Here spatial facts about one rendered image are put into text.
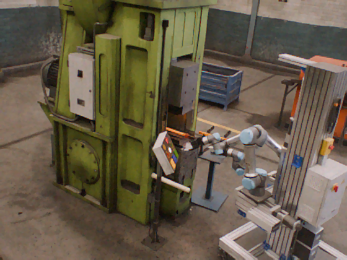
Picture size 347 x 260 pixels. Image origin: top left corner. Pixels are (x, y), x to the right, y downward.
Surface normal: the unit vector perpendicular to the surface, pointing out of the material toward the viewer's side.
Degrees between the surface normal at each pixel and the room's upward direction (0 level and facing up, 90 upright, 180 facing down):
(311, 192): 90
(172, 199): 90
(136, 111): 89
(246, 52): 90
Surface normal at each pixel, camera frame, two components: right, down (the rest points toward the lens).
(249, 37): -0.57, 0.29
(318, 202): -0.76, 0.21
